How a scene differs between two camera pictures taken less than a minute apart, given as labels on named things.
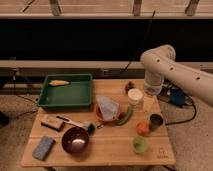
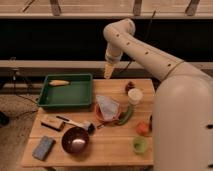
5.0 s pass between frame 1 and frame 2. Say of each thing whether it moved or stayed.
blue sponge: stayed
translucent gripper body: moved
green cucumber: stayed
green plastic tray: stayed
